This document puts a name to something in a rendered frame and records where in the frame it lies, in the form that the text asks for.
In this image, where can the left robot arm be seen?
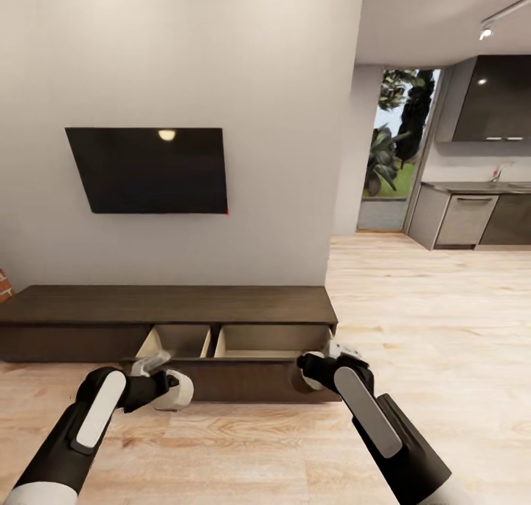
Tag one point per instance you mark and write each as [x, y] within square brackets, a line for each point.
[56, 475]

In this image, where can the cabinet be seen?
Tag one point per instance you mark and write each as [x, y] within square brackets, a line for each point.
[235, 343]
[488, 100]

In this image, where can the dishwasher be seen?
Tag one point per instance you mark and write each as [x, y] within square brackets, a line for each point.
[465, 219]

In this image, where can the pillar candle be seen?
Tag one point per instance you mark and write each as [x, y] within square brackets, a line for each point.
[178, 397]
[302, 384]

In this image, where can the fixed window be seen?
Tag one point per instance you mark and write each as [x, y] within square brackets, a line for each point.
[407, 104]

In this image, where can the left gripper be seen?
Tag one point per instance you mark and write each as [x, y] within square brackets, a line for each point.
[152, 387]

